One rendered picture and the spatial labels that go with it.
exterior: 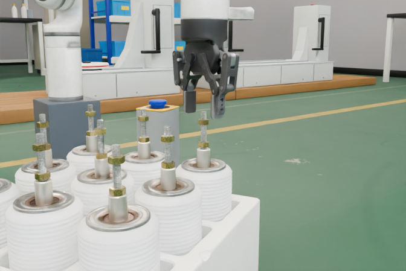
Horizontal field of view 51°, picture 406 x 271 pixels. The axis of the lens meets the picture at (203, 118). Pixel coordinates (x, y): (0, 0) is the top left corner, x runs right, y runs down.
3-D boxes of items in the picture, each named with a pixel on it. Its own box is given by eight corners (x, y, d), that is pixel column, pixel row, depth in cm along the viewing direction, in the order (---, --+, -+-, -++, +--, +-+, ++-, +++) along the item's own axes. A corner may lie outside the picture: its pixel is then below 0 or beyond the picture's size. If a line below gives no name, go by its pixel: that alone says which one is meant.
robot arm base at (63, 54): (43, 99, 117) (39, 36, 114) (76, 96, 123) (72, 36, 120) (54, 102, 110) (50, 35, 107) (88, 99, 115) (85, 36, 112)
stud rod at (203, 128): (200, 155, 71) (200, 111, 70) (206, 155, 71) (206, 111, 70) (200, 156, 70) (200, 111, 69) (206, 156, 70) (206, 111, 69)
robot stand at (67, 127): (40, 200, 123) (32, 98, 118) (86, 191, 131) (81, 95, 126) (55, 216, 112) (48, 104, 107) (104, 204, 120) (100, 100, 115)
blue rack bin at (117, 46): (99, 55, 598) (98, 40, 594) (123, 55, 621) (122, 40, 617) (115, 57, 559) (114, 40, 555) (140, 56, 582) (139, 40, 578)
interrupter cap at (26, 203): (83, 206, 54) (83, 201, 54) (20, 221, 50) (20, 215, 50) (64, 190, 60) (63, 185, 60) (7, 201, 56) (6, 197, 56)
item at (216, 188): (241, 262, 75) (243, 164, 72) (208, 286, 68) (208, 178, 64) (199, 246, 81) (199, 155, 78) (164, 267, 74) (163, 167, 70)
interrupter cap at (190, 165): (234, 166, 72) (234, 162, 72) (207, 177, 66) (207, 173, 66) (200, 159, 76) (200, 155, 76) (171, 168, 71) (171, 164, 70)
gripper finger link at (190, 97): (196, 90, 72) (196, 112, 73) (193, 90, 73) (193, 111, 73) (186, 91, 71) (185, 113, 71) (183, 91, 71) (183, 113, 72)
